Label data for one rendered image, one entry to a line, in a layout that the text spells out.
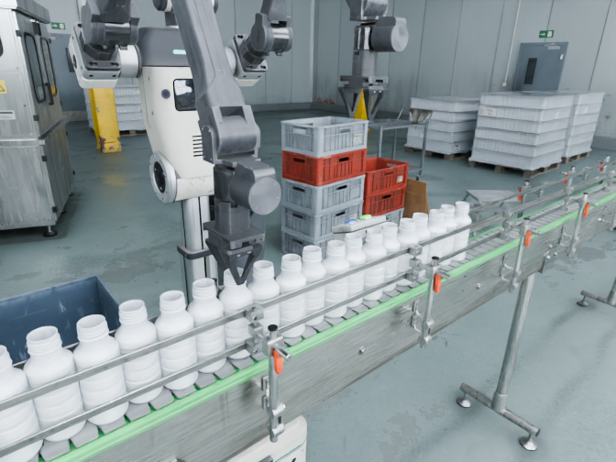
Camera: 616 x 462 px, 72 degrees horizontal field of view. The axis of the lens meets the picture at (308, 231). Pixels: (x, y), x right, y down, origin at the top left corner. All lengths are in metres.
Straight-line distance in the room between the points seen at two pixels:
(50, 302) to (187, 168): 0.51
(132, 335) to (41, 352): 0.12
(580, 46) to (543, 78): 0.89
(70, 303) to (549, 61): 10.85
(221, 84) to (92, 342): 0.41
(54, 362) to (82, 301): 0.67
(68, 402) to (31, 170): 3.70
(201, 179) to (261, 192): 0.71
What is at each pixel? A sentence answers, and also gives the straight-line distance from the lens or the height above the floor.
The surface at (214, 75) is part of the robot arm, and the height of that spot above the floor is 1.49.
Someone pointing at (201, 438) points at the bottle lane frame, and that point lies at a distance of 0.83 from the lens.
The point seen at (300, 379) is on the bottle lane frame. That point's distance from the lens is 0.91.
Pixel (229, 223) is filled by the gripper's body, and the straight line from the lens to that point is 0.69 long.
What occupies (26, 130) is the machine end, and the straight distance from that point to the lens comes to 4.27.
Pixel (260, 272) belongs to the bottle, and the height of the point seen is 1.16.
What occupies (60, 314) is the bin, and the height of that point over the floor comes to 0.86.
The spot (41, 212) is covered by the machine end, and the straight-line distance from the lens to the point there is 4.42.
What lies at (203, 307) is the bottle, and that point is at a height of 1.13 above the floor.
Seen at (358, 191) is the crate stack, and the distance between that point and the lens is 3.60.
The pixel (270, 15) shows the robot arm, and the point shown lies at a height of 1.64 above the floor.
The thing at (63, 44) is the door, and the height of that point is 1.86.
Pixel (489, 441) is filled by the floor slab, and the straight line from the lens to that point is 2.21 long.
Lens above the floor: 1.51
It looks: 21 degrees down
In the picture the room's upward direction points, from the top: 1 degrees clockwise
